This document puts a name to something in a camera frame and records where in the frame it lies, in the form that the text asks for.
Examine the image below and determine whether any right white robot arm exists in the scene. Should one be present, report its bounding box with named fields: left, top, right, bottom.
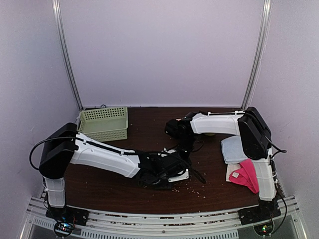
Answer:
left=164, top=107, right=286, bottom=220

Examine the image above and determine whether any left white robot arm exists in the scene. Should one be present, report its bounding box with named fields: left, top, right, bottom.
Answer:
left=29, top=122, right=206, bottom=221

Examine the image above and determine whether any cream white towel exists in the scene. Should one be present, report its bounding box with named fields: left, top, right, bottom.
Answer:
left=226, top=164, right=241, bottom=182

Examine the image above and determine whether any light blue towel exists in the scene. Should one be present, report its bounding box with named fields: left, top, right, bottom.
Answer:
left=221, top=135, right=248, bottom=164

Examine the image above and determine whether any pink towel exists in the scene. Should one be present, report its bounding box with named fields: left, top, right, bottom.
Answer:
left=229, top=159, right=259, bottom=194

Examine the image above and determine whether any green perforated plastic basket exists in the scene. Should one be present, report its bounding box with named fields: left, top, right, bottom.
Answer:
left=78, top=107, right=129, bottom=142

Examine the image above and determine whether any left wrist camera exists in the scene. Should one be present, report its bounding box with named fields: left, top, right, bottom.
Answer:
left=168, top=169, right=189, bottom=183

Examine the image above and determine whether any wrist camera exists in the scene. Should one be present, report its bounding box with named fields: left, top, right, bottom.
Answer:
left=162, top=148, right=176, bottom=154
left=168, top=169, right=189, bottom=183

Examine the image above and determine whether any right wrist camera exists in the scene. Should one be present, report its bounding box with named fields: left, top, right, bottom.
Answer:
left=162, top=148, right=176, bottom=154

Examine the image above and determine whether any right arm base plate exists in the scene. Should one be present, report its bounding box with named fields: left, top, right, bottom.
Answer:
left=238, top=206, right=281, bottom=237

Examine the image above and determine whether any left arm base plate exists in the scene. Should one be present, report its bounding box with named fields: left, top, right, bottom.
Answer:
left=45, top=206, right=89, bottom=237

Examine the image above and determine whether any right aluminium frame post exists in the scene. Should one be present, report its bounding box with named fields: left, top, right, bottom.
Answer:
left=241, top=0, right=272, bottom=110

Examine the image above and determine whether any aluminium frame post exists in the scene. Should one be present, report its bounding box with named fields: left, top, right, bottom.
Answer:
left=241, top=0, right=272, bottom=110
left=52, top=0, right=83, bottom=111

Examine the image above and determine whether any left aluminium frame post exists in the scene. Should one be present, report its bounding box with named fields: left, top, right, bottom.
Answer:
left=52, top=0, right=83, bottom=111

